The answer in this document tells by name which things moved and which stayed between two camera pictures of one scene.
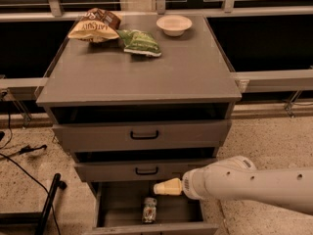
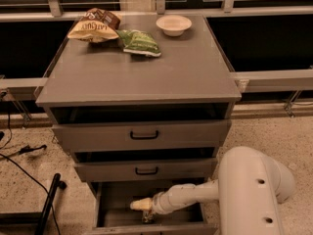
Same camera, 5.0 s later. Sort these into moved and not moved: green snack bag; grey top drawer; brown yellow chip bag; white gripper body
Moved: white gripper body
Not moved: brown yellow chip bag; green snack bag; grey top drawer
